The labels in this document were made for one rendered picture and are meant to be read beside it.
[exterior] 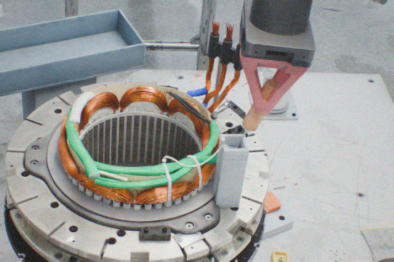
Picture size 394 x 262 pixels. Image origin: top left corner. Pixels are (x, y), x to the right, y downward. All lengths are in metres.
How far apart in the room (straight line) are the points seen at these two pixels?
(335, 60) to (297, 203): 1.83
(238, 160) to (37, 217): 0.23
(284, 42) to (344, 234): 0.67
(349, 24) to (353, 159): 1.96
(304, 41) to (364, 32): 2.65
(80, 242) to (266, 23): 0.31
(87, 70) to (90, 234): 0.39
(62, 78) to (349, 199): 0.56
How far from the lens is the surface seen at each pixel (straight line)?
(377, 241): 1.35
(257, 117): 0.82
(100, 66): 1.19
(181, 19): 3.27
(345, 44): 3.28
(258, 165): 0.96
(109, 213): 0.88
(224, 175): 0.87
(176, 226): 0.87
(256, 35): 0.74
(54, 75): 1.17
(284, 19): 0.74
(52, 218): 0.88
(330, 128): 1.55
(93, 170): 0.84
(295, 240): 1.32
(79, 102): 0.93
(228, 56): 0.95
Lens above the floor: 1.74
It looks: 40 degrees down
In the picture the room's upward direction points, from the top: 7 degrees clockwise
